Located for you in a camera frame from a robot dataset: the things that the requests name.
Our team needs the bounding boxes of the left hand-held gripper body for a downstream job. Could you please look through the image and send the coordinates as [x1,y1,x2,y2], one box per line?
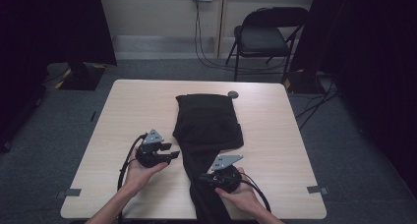
[135,128,172,169]

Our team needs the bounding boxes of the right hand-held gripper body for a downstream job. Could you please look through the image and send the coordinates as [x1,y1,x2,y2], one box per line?
[199,153,245,195]

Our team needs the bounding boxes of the black pants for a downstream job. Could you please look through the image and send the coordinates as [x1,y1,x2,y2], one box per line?
[172,93,246,224]

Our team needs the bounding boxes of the person's right hand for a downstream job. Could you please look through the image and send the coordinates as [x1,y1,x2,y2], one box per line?
[214,166,261,212]

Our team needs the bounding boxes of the person's left hand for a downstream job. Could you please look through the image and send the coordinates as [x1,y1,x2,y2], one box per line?
[125,147,170,196]

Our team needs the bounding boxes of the grey tape strip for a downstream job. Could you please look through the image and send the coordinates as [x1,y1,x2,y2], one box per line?
[55,188,83,199]
[306,185,329,196]

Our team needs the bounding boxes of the black stand base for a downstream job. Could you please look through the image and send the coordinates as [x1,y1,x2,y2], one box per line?
[282,69,327,95]
[58,60,108,91]

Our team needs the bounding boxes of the black folding chair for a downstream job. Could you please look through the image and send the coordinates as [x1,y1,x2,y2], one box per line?
[224,6,310,84]

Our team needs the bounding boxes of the large black curtain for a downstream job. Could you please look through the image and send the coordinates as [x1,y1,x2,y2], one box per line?
[289,0,417,199]
[0,0,118,153]

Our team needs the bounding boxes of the left hand-held gripper black cable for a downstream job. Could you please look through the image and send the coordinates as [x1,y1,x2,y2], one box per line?
[116,133,149,224]

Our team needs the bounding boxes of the hand-held gripper black cable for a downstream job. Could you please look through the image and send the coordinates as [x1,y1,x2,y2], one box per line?
[116,133,149,224]
[240,172,272,214]

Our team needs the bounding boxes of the right hand-held gripper black cable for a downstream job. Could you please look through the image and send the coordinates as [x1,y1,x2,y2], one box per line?
[240,172,272,214]

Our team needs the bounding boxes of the black floor cables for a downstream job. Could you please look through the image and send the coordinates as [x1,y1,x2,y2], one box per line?
[294,76,341,131]

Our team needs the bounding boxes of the black wall outlet cable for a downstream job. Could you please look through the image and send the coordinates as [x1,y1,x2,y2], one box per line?
[194,0,288,73]

